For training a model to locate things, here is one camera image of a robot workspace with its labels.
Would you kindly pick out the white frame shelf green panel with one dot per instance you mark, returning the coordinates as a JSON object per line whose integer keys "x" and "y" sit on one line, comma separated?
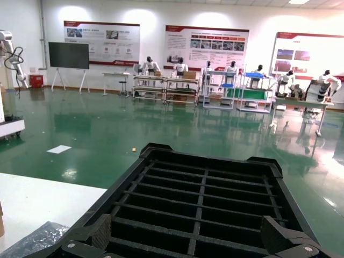
{"x": 255, "y": 93}

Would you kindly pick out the brown cardboard box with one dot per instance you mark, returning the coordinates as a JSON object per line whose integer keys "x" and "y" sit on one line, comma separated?
{"x": 1, "y": 223}
{"x": 189, "y": 75}

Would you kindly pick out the closed brown cardboard box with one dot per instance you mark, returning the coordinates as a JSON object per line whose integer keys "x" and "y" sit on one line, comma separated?
{"x": 189, "y": 75}

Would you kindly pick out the red box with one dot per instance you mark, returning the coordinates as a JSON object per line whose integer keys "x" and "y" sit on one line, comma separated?
{"x": 36, "y": 81}

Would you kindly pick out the black stool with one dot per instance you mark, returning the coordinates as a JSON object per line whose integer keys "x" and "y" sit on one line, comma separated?
{"x": 123, "y": 82}

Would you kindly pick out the small white desk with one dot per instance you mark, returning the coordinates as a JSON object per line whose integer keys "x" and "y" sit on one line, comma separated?
{"x": 115, "y": 74}

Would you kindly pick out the small blue tray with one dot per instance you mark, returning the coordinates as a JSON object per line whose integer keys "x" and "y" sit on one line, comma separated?
{"x": 227, "y": 85}

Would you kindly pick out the white black humanoid robot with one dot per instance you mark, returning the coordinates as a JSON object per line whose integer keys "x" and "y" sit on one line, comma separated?
{"x": 207, "y": 71}
{"x": 231, "y": 68}
{"x": 286, "y": 79}
{"x": 258, "y": 70}
{"x": 180, "y": 67}
{"x": 323, "y": 83}
{"x": 150, "y": 65}

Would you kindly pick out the wall poster dark red photos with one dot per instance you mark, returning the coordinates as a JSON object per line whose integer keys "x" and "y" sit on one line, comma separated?
{"x": 303, "y": 53}

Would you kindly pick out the large blue tray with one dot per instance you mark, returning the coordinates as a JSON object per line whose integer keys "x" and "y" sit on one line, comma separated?
{"x": 254, "y": 75}

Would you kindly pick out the white paper sheet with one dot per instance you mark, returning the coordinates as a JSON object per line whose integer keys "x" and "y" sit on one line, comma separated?
{"x": 59, "y": 149}

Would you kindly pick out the long white table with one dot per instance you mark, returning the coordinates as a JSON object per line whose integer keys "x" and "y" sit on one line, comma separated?
{"x": 301, "y": 101}

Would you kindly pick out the ceiling light panel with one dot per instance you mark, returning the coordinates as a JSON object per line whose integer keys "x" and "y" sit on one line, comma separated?
{"x": 298, "y": 1}

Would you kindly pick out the white tube workbench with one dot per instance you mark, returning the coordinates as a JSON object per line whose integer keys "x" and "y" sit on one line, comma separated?
{"x": 182, "y": 79}
{"x": 149, "y": 77}

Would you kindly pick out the white wall conduit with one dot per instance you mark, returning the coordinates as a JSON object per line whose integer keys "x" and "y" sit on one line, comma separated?
{"x": 42, "y": 27}

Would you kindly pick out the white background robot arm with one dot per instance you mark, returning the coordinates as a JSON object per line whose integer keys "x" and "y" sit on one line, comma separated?
{"x": 6, "y": 35}

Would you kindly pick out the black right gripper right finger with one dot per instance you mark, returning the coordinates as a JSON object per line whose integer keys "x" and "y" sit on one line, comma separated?
{"x": 282, "y": 242}

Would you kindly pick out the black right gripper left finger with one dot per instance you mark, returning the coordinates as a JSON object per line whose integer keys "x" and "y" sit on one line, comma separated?
{"x": 80, "y": 242}

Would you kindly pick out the crumpled bluish antistatic bag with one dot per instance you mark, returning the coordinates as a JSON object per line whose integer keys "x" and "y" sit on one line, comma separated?
{"x": 37, "y": 239}

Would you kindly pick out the black slotted container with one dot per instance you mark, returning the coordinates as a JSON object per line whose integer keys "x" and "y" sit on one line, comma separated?
{"x": 201, "y": 209}

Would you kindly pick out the black display screen on stand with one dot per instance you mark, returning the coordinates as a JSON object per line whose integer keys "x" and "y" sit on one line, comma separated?
{"x": 68, "y": 55}

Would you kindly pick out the wall poster two photos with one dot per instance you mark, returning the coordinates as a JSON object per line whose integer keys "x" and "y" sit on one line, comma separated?
{"x": 113, "y": 40}

